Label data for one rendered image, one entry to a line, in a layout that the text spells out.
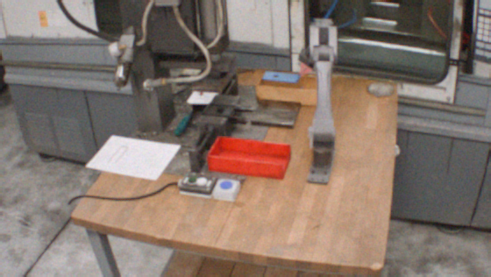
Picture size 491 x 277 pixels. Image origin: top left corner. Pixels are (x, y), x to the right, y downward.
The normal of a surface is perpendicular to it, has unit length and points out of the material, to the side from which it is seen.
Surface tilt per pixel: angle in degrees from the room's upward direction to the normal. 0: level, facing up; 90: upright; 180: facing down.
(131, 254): 0
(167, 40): 90
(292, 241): 0
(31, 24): 90
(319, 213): 0
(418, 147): 90
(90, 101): 90
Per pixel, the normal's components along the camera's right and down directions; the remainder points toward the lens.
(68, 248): -0.06, -0.84
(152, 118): -0.27, 0.54
